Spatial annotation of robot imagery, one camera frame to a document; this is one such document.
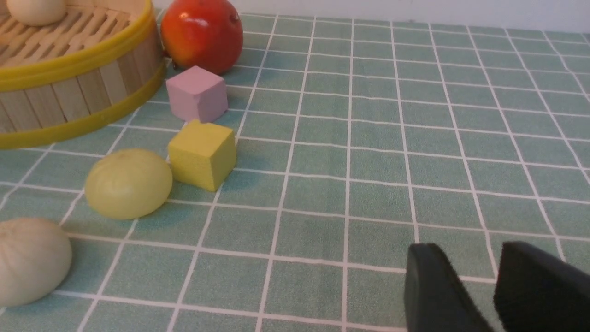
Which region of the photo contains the pale green bun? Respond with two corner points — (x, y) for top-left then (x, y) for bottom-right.
(84, 148), (173, 220)

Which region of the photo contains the bamboo steamer tray yellow rim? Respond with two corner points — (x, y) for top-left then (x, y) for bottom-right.
(0, 0), (166, 150)

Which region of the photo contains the yellow cube block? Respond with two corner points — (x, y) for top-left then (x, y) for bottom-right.
(168, 120), (237, 192)

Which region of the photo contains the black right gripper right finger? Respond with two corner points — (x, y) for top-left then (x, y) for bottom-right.
(493, 241), (590, 332)

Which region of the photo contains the red orange tomato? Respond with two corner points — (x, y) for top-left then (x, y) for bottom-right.
(160, 0), (244, 75)

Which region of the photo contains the cream white bun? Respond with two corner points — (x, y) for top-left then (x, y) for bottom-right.
(6, 0), (67, 26)
(0, 217), (72, 307)

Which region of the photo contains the green checkered tablecloth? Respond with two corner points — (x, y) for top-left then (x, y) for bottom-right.
(1, 13), (590, 332)

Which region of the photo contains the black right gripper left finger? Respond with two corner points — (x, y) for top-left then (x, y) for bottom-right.
(404, 243), (494, 332)

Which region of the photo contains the pink cube block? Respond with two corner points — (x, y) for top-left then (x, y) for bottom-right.
(166, 66), (229, 123)

